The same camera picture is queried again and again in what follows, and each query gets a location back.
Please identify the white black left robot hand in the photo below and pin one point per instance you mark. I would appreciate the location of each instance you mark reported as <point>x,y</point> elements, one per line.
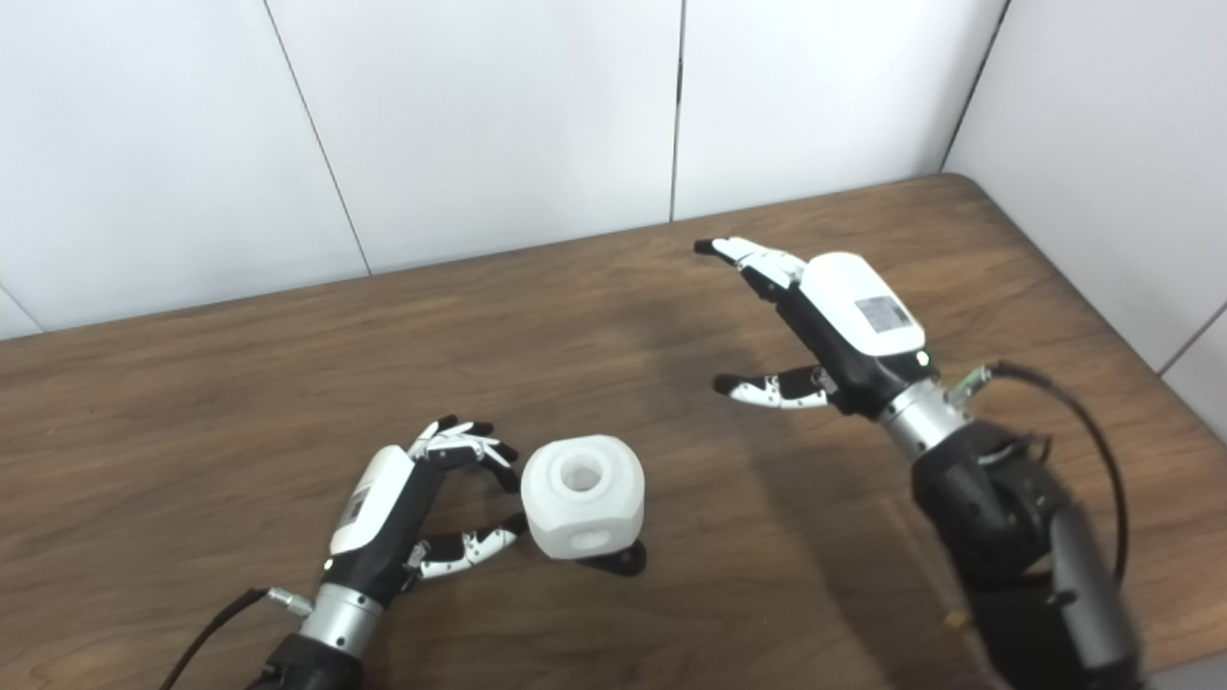
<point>374,508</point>

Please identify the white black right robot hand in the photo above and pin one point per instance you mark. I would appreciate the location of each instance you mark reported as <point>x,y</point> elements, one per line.
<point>853,307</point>

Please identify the round white plastic piece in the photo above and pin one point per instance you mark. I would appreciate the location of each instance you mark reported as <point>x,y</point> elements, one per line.
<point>575,517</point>

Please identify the black plastic holder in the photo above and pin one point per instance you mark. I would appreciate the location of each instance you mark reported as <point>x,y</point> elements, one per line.
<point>618,563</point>

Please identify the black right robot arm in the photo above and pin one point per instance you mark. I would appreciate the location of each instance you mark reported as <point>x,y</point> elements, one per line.
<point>997,517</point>

